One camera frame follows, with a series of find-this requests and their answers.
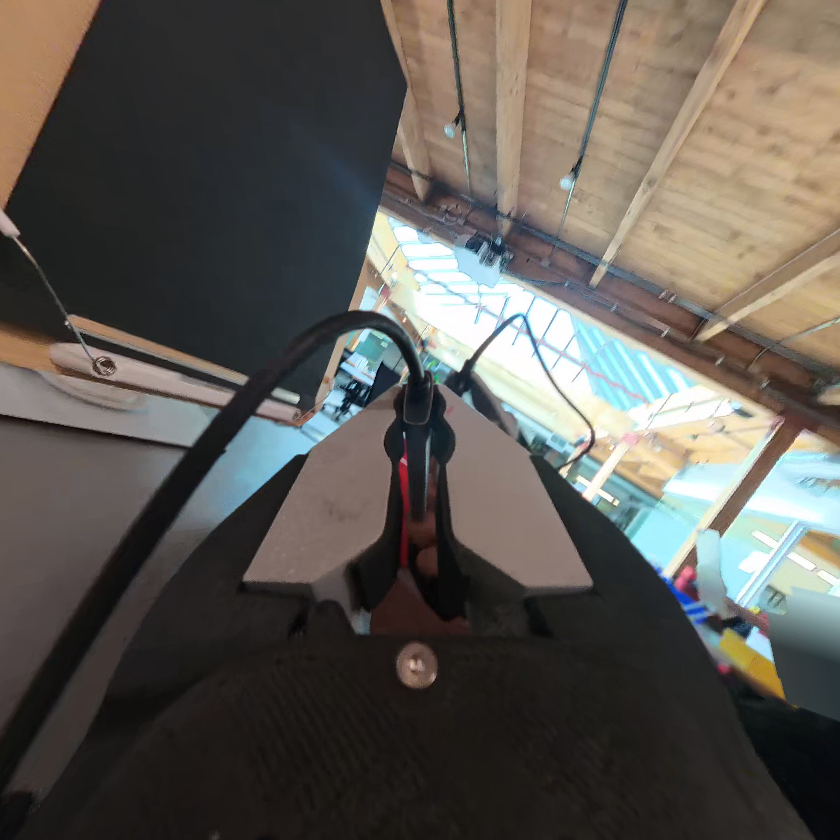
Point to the grey USB hub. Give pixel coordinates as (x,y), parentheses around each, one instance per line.
(420,479)

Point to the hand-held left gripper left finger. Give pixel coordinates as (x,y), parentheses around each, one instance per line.
(328,518)

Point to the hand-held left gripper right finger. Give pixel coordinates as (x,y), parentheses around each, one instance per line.
(512,518)

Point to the wood-rimmed black monitor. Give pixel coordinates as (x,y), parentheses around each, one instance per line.
(197,164)

